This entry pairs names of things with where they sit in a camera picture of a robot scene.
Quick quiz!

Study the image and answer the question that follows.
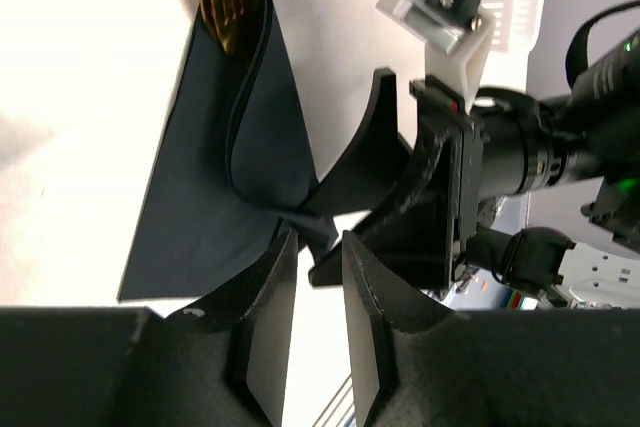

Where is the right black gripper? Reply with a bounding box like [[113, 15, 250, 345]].
[[302, 68, 570, 292]]

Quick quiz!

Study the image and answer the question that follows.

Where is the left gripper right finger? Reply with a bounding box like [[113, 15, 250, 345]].
[[342, 232, 639, 426]]

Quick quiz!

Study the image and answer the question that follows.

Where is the dark navy paper napkin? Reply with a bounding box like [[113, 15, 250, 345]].
[[118, 0, 337, 301]]

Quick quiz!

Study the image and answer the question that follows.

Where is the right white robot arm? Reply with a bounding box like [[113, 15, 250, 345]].
[[354, 22, 639, 308]]

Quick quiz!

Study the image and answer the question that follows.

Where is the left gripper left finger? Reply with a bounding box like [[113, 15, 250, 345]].
[[1, 231, 298, 426]]

